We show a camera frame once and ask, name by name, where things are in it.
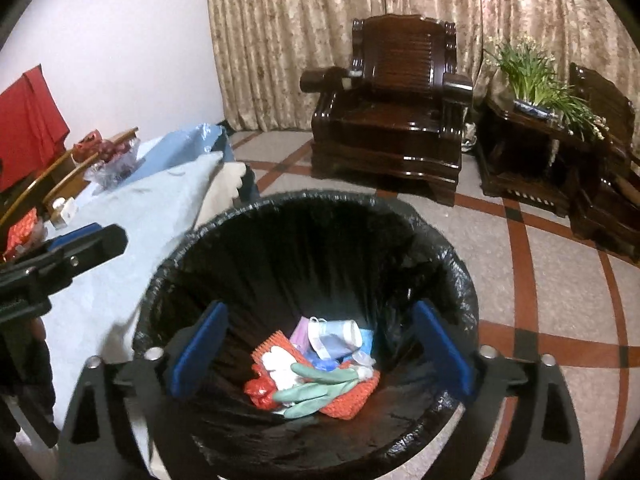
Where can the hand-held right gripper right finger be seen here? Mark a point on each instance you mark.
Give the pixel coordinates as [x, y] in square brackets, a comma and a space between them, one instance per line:
[442, 350]

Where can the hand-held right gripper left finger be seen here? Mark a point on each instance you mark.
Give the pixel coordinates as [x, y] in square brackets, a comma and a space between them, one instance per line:
[197, 350]

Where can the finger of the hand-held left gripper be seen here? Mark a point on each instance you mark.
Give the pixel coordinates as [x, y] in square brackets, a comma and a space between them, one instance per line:
[100, 247]
[70, 236]

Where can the red plastic bag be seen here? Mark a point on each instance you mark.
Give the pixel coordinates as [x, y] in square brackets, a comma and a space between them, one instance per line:
[260, 390]

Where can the orange foam net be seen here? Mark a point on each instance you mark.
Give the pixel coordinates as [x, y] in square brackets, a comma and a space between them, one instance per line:
[350, 395]

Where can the blue white pouch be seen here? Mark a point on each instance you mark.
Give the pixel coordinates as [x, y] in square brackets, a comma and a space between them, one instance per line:
[335, 340]

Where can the blue plastic wrapper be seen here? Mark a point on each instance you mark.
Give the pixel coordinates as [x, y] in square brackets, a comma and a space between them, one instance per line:
[320, 361]

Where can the green rubber glove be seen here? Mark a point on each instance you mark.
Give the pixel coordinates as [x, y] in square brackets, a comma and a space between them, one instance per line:
[320, 390]

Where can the black lined trash bin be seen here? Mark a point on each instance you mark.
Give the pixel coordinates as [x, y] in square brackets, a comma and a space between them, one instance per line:
[300, 260]

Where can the tissue box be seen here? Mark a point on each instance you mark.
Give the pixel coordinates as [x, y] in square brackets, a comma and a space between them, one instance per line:
[62, 212]

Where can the grey blanket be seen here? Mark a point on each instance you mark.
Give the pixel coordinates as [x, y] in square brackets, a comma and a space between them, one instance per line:
[125, 220]

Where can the red patterned packet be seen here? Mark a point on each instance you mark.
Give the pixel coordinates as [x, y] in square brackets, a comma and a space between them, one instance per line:
[22, 232]

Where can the glass fruit bowl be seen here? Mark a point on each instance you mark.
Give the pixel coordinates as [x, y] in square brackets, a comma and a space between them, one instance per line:
[110, 170]

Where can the red cloth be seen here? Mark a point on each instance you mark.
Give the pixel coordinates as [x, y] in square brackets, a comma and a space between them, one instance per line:
[30, 120]

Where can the cream scalloped tablecloth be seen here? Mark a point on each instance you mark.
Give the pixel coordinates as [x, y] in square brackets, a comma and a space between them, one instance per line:
[220, 195]

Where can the dark wooden side table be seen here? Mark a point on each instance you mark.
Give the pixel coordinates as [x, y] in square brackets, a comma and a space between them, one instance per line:
[525, 160]

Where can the dark wooden armchair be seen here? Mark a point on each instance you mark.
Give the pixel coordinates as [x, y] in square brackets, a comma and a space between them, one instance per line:
[600, 200]
[390, 125]

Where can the green plant in patterned pot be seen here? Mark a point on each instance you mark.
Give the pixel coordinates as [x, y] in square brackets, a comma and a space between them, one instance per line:
[535, 80]

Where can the beige patterned curtain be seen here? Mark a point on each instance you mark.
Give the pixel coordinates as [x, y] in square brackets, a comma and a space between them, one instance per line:
[300, 35]

